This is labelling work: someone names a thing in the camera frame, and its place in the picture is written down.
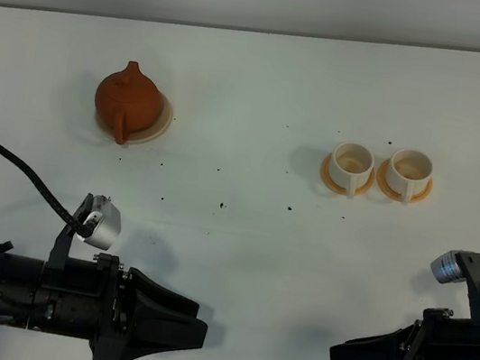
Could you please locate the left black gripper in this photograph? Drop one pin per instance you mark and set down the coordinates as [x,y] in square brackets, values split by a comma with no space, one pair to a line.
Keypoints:
[86,300]

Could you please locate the brown clay teapot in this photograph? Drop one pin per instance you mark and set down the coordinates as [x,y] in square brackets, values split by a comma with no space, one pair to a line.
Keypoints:
[127,102]

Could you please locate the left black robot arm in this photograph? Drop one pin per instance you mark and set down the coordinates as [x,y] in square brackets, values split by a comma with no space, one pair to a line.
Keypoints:
[20,276]

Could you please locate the cream teapot saucer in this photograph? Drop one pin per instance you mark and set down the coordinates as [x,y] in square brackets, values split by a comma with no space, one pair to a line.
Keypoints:
[154,131]

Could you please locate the right orange cup saucer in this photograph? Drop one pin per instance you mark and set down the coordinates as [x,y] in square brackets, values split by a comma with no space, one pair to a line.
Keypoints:
[384,187]

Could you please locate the orange cup saucer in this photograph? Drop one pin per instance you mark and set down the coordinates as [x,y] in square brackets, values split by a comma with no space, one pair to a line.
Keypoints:
[384,187]
[326,178]

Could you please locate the right white teacup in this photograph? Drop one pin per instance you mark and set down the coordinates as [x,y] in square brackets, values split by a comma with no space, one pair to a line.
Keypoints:
[408,174]

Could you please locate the white teacup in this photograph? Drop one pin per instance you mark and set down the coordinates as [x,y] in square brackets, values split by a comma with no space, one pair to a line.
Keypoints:
[408,174]
[350,165]

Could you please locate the left orange cup saucer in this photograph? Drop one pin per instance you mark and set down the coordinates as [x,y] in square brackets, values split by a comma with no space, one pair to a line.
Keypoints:
[326,178]

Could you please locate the left white teacup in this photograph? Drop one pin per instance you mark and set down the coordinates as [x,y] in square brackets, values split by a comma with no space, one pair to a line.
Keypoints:
[350,165]

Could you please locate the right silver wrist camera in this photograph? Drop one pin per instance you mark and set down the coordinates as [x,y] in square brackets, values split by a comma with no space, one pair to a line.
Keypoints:
[456,266]

